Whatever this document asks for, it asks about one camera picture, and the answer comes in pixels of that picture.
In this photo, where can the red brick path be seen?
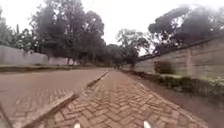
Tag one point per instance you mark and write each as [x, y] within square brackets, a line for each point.
[123, 100]

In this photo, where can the small green bush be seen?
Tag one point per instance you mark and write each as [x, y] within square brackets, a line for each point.
[164, 67]

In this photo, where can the group of tall trees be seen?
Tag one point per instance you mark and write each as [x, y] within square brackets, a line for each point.
[66, 33]
[186, 26]

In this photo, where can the robot's own part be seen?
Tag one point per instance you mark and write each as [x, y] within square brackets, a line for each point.
[147, 125]
[77, 125]

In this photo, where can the red brick road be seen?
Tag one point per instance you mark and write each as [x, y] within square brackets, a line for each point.
[40, 83]

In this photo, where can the low green hedge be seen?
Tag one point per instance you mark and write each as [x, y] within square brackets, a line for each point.
[186, 83]

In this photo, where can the grass verge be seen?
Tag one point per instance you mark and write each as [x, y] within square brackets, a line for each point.
[26, 68]

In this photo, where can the brown dirt strip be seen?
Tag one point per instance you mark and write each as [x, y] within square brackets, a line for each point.
[200, 107]

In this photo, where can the grey block wall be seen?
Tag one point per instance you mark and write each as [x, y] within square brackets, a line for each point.
[203, 60]

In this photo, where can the grey concrete wall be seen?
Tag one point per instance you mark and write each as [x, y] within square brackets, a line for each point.
[16, 56]

